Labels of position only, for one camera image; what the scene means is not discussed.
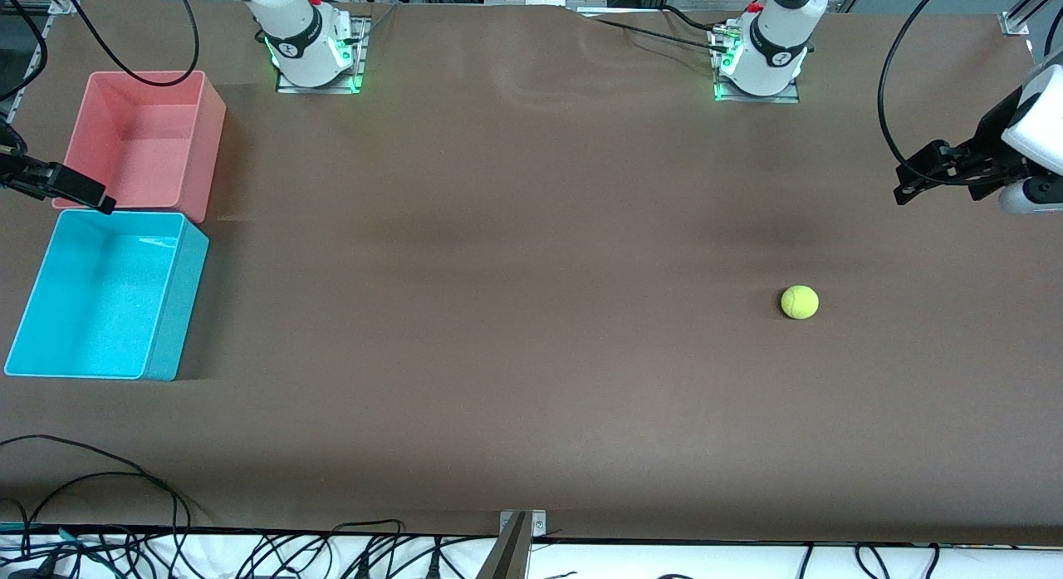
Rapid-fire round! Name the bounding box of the pink plastic bin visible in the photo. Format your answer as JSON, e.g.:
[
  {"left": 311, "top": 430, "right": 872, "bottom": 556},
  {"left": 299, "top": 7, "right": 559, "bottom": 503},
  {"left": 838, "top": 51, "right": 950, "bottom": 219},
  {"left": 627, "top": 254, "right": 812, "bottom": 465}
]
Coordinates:
[{"left": 51, "top": 71, "right": 227, "bottom": 224}]

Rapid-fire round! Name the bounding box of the small metal table bracket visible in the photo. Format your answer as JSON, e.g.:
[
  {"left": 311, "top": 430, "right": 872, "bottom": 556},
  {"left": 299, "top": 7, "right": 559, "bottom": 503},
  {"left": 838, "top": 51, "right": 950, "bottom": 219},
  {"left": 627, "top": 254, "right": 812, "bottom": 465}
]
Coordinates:
[{"left": 499, "top": 509, "right": 547, "bottom": 537}]

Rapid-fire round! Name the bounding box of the grey aluminium profile bar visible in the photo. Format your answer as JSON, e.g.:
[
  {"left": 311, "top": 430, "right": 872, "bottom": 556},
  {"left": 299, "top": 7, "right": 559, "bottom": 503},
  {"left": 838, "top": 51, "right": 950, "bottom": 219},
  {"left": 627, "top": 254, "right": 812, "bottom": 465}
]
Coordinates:
[{"left": 475, "top": 513, "right": 532, "bottom": 579}]

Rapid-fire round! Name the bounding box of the long black looped cable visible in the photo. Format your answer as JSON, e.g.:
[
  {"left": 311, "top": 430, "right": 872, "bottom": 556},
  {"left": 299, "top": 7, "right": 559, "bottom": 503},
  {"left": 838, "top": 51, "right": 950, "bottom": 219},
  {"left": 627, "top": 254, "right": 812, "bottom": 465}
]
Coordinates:
[
  {"left": 18, "top": 471, "right": 180, "bottom": 555},
  {"left": 0, "top": 434, "right": 193, "bottom": 534}
]

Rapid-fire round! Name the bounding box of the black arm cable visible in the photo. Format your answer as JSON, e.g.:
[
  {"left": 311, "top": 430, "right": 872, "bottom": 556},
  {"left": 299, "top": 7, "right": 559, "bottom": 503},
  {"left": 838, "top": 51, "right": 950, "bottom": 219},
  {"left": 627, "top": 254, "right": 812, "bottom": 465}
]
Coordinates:
[
  {"left": 879, "top": 0, "right": 1031, "bottom": 188},
  {"left": 77, "top": 0, "right": 200, "bottom": 87}
]

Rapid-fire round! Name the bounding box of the blue plastic bin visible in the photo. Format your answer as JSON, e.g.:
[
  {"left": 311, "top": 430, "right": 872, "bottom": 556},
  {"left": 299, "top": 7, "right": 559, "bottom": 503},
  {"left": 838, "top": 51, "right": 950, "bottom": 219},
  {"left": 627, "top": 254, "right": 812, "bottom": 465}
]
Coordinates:
[{"left": 4, "top": 209, "right": 210, "bottom": 382}]

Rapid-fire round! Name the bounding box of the black base power cable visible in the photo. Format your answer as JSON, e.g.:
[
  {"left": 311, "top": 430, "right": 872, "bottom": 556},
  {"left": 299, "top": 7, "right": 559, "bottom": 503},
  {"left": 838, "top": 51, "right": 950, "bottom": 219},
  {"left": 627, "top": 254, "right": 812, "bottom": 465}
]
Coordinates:
[{"left": 577, "top": 4, "right": 732, "bottom": 55}]

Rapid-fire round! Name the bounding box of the yellow tennis ball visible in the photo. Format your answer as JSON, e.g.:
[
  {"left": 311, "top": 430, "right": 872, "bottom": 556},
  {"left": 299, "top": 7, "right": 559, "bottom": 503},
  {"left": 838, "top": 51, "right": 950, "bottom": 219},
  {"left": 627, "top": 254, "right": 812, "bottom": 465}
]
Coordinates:
[{"left": 781, "top": 285, "right": 820, "bottom": 321}]

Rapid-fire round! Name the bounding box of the black hanging cable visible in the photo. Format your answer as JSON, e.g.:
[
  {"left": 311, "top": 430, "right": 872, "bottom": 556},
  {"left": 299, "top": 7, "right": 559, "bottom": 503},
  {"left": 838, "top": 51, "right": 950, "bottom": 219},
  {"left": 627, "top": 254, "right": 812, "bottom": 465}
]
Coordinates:
[{"left": 0, "top": 0, "right": 49, "bottom": 106}]

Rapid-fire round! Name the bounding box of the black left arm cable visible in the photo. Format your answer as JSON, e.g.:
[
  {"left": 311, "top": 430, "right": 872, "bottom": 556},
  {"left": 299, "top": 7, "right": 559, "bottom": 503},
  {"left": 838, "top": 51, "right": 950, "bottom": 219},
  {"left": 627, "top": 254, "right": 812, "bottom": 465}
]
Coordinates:
[{"left": 879, "top": 0, "right": 1031, "bottom": 188}]

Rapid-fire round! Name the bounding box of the aluminium table edge rail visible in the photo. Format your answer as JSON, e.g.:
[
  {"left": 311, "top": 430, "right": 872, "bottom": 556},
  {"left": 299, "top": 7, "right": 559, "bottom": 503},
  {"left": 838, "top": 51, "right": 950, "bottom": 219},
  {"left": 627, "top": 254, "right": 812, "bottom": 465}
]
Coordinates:
[{"left": 0, "top": 14, "right": 51, "bottom": 148}]

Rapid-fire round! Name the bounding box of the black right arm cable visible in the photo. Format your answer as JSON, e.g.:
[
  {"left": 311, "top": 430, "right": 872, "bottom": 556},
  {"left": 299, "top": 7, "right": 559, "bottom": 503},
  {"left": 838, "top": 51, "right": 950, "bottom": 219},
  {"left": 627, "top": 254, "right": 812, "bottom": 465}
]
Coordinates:
[{"left": 77, "top": 0, "right": 200, "bottom": 87}]

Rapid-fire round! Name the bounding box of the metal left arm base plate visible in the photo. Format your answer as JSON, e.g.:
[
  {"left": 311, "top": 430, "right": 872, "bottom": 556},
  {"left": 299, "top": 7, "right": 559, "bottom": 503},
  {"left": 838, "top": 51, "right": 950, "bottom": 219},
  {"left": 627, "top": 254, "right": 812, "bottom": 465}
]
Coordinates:
[{"left": 713, "top": 22, "right": 800, "bottom": 104}]

